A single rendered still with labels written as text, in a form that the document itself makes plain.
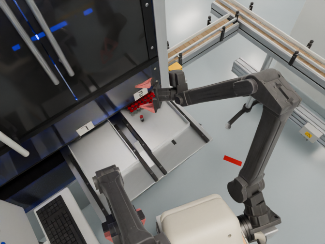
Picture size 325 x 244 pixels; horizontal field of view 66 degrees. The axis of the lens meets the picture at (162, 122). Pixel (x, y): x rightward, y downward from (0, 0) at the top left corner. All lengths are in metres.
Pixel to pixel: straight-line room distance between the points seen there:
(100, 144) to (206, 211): 0.80
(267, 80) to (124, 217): 0.48
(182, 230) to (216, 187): 1.49
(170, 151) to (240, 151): 1.12
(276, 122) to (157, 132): 0.81
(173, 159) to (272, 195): 1.18
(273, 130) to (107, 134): 0.95
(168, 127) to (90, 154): 0.45
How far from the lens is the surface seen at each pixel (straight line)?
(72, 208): 1.43
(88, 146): 1.42
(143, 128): 1.40
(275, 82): 0.69
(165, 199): 2.16
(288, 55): 1.76
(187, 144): 1.35
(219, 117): 2.47
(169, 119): 1.41
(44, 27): 0.82
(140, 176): 1.30
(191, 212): 0.78
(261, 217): 0.93
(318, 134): 1.98
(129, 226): 0.57
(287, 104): 0.66
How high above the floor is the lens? 2.11
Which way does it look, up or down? 61 degrees down
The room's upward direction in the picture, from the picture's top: 7 degrees counter-clockwise
